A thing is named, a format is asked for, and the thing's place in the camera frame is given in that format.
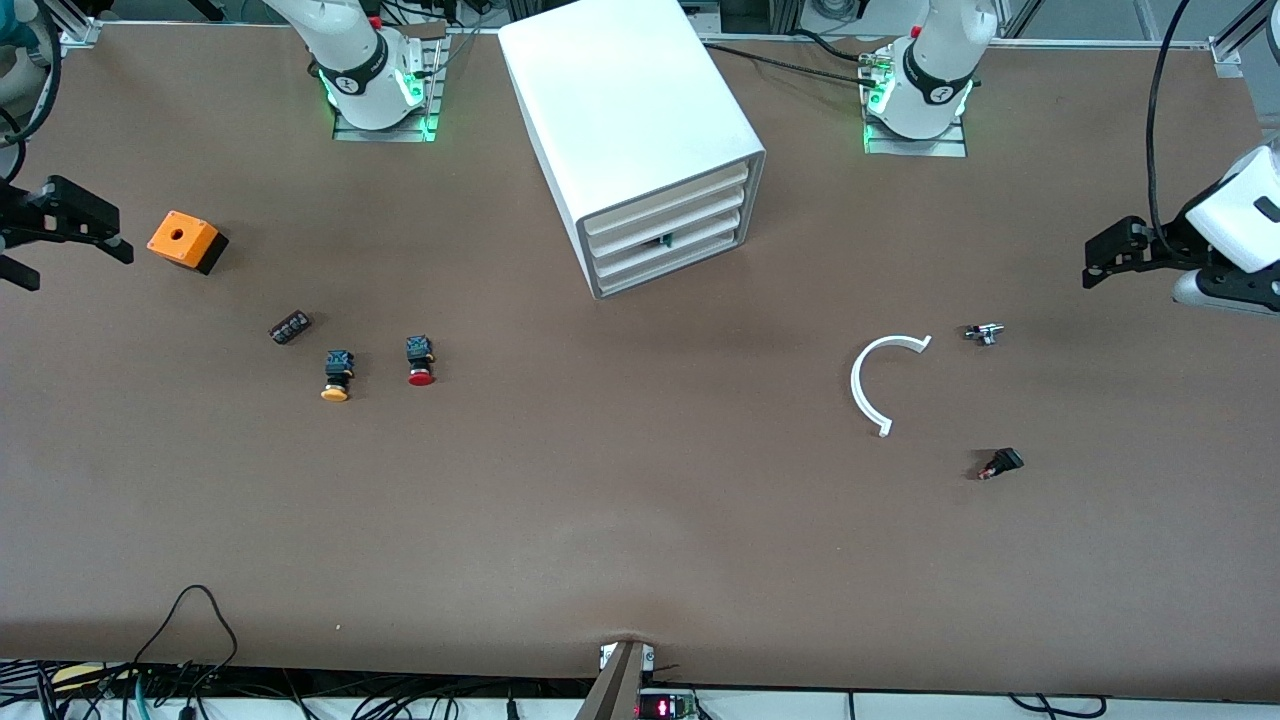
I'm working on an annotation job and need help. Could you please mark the brown camera mount post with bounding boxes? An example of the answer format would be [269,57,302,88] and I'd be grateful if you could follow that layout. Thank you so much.
[573,640,651,720]

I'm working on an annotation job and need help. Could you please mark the yellow push button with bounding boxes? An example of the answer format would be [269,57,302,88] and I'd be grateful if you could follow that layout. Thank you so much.
[320,350,357,403]

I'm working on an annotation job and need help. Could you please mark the black cable on table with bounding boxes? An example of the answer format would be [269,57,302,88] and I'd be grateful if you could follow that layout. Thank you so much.
[703,38,881,89]

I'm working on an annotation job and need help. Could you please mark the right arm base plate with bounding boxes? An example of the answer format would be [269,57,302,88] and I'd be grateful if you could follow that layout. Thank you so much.
[332,35,451,143]

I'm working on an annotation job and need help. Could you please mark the black looped cable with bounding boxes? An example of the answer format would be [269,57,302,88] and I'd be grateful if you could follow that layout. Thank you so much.
[128,585,241,691]

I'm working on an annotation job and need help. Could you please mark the white curved plastic arc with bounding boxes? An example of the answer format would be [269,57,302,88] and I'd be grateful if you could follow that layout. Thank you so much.
[850,334,933,438]

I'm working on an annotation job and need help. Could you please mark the black cable below table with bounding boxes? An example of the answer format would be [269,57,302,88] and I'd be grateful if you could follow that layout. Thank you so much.
[1008,692,1107,720]

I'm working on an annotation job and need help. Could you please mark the orange button enclosure box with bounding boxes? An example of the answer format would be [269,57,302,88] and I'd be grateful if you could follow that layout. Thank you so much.
[147,210,230,276]

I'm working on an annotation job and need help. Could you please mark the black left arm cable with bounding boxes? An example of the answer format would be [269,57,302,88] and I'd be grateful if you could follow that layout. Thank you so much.
[1148,0,1193,251]

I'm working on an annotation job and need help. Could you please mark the tangled cable bundle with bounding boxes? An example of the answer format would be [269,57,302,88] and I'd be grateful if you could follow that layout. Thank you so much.
[0,660,601,720]

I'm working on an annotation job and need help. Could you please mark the device with red display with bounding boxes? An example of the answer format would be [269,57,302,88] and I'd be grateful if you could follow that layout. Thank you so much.
[636,690,701,720]

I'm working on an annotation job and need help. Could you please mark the aluminium frame rail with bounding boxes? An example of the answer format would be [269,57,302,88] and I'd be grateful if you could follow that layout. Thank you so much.
[1208,0,1280,79]
[25,18,101,151]

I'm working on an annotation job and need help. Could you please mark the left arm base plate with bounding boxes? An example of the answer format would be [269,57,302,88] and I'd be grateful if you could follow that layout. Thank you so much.
[862,45,969,158]

